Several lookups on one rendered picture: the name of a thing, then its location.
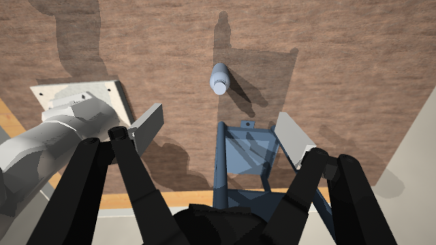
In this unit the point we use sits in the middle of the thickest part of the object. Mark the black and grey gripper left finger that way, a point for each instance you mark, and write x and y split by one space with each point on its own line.
71 214

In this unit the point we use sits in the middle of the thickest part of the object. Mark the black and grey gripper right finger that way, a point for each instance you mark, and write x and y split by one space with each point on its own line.
357 216

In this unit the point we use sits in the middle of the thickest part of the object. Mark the dark blue shelving unit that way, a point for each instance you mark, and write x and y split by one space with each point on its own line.
247 150

